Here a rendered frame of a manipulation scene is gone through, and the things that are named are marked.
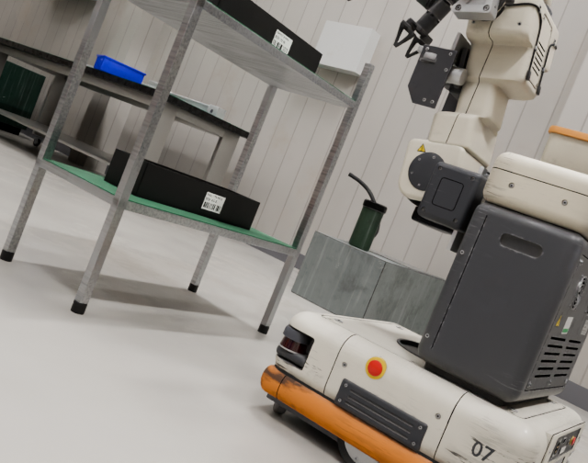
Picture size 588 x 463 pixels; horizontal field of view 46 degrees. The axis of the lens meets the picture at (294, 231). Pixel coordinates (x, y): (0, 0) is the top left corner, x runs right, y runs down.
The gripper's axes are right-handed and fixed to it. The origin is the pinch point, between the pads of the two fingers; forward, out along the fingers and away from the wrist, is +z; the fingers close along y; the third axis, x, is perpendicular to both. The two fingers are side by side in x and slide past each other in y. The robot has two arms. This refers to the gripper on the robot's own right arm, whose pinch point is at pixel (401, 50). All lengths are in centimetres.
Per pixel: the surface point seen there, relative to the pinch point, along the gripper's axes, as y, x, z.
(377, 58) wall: -264, -182, 19
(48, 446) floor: 121, 80, 84
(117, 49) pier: -258, -416, 193
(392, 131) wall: -261, -124, 48
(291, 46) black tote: 8.6, -29.2, 25.0
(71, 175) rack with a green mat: 66, -14, 92
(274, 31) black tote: 19.8, -29.8, 24.5
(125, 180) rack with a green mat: 67, 5, 76
